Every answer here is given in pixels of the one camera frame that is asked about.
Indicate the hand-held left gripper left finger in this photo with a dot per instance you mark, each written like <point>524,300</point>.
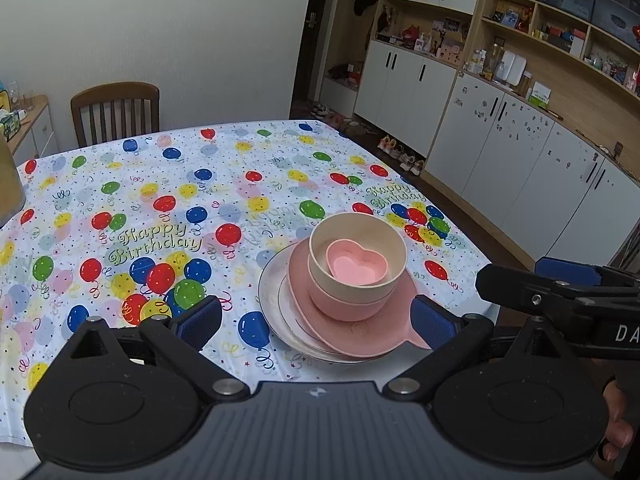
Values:
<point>202,318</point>

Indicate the pink mouse-shaped plate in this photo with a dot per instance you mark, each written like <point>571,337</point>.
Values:
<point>360,337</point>

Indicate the balloon print tablecloth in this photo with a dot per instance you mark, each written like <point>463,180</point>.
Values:
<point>150,185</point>

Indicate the brown wooden chair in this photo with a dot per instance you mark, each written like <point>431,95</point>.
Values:
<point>115,97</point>

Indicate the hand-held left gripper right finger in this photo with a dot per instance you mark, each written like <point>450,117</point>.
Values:
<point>432,319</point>

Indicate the white dark-rimmed plate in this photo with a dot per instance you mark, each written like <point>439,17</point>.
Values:
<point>272,305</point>

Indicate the white floral plate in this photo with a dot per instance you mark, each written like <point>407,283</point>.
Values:
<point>292,317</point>

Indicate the wooden side cabinet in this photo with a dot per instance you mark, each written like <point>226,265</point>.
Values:
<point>42,132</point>

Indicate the pink heart-shaped bowl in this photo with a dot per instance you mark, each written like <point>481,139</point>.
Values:
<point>357,265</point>

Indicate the pink round bowl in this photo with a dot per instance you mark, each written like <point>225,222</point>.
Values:
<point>345,307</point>

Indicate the row of shoes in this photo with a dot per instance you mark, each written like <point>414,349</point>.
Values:
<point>400,152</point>

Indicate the white wooden wall cabinet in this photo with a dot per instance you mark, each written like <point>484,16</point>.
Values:
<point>480,125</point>

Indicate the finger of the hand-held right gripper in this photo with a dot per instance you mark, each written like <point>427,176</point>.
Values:
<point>510,285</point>
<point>570,269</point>

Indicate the person's right hand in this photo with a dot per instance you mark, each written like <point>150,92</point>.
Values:
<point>619,420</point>

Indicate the green patterned box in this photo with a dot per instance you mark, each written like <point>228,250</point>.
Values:
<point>9,125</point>

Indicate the gold thermos jug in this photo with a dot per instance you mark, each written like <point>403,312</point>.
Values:
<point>9,185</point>

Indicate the cream round bowl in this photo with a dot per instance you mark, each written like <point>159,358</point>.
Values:
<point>350,227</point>

